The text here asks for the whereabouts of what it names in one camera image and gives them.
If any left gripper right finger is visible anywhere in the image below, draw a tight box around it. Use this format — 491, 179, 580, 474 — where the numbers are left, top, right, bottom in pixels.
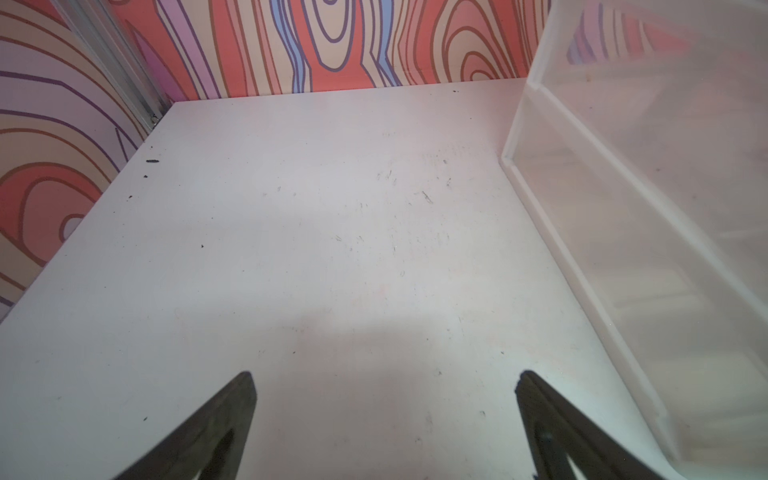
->
515, 370, 660, 479

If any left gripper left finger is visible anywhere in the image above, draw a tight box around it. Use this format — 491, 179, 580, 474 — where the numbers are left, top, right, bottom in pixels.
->
117, 371, 257, 479

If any white plastic drawer organizer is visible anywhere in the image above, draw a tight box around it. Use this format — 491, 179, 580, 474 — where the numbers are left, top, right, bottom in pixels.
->
500, 1, 767, 479

